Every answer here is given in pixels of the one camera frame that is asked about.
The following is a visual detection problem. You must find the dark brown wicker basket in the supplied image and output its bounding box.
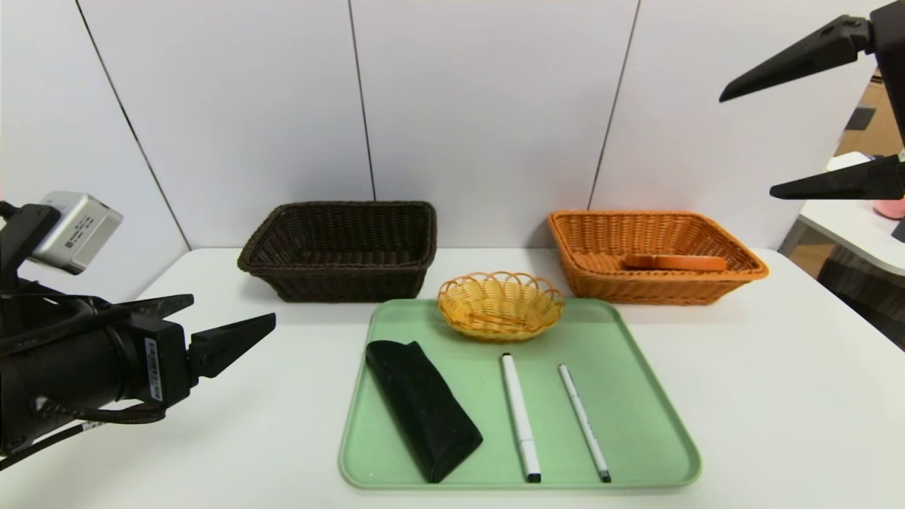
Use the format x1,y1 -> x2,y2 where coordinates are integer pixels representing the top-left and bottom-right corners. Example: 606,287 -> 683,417
238,201 -> 438,304

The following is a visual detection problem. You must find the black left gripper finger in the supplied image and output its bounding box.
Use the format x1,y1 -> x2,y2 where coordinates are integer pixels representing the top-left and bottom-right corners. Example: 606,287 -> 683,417
117,293 -> 194,320
187,312 -> 276,379

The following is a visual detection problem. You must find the light green plastic tray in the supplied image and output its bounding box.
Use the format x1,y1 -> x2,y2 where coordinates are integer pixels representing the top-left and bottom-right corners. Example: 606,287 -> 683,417
339,298 -> 702,490

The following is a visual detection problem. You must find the white side table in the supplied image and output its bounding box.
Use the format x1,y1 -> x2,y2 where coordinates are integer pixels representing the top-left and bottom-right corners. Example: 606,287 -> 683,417
799,199 -> 905,278

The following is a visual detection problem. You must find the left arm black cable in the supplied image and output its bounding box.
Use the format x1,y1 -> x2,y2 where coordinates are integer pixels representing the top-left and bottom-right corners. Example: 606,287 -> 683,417
0,279 -> 170,467

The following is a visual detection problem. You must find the black left camera bracket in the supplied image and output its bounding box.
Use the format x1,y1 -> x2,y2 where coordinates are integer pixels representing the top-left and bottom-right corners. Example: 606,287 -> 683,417
0,204 -> 63,280

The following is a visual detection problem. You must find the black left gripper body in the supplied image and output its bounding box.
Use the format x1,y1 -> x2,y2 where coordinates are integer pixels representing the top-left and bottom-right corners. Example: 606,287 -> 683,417
13,315 -> 192,411

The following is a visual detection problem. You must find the thin white pen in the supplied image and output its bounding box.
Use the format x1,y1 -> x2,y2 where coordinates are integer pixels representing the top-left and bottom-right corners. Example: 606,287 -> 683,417
557,363 -> 612,483

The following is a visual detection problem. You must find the black soft pouch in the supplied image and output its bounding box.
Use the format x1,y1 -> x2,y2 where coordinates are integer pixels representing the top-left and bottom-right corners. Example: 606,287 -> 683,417
366,340 -> 484,484

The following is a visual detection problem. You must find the toy bread slice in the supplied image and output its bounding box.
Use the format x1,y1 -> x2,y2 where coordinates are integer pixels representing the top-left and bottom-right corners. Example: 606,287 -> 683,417
622,253 -> 729,273

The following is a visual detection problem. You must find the wooden shelf cabinet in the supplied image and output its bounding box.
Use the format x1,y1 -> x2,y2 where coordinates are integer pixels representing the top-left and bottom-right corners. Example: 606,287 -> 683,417
834,67 -> 905,160

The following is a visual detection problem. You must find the thick white marker pen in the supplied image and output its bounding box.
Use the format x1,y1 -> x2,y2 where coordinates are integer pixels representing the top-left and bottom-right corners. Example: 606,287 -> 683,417
501,353 -> 542,484

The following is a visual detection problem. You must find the small yellow wicker basket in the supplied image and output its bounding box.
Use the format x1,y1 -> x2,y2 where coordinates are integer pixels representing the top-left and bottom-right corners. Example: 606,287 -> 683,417
438,271 -> 566,343

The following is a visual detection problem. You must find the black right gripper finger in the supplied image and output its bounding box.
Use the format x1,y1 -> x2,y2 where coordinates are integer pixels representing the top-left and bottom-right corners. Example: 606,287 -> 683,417
718,14 -> 875,103
769,154 -> 905,199

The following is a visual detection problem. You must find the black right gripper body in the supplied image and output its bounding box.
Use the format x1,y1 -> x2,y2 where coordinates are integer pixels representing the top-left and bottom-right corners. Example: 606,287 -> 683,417
869,0 -> 905,147

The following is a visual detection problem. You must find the orange wicker basket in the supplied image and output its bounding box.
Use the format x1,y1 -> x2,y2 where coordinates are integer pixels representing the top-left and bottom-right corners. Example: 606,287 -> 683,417
548,210 -> 770,306

